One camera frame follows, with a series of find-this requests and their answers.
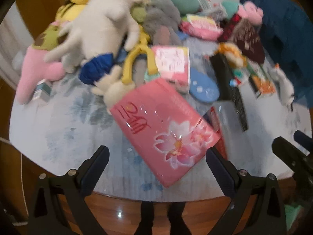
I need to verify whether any white seagull plush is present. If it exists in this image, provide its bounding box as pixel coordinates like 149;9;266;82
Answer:
268;63;295;112

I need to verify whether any small teal white box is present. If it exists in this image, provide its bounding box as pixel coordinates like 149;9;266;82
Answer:
32;79;52;103

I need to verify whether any black bag roll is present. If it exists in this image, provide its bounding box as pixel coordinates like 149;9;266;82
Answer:
209;53;248;132

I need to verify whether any cream bunny gold dress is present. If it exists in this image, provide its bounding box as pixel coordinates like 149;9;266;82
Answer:
214;42;248;69

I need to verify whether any pink flower tissue pack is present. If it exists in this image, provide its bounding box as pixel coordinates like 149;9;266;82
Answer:
110;78;220;188

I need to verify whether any cream bunny blue dress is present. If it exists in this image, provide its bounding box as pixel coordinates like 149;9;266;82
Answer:
79;53;136;114

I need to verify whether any pastel tissue box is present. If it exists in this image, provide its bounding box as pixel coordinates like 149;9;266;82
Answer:
152;46;191;93

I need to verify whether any green orange medicine box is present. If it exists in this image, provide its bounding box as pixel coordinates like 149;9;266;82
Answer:
247;60;276;98

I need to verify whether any red toothpaste box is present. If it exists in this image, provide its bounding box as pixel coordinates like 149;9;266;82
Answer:
203;106;228;160

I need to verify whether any blue plastic crate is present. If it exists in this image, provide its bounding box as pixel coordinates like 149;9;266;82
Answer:
240;0;312;108

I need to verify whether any pink plush green spotted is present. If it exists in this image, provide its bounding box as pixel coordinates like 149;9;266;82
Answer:
15;21;66;105

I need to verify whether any maroon knit beanie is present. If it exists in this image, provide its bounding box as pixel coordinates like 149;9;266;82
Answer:
218;13;265;64

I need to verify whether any pink pig plush teal body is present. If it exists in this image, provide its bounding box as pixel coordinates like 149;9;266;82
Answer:
221;0;264;26

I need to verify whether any yellow striped plush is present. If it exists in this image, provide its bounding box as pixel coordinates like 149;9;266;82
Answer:
55;0;89;22

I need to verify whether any white plush animal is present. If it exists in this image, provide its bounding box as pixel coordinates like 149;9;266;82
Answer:
43;0;147;63

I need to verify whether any grey plush toy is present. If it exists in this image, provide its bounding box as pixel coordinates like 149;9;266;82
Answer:
143;0;182;46

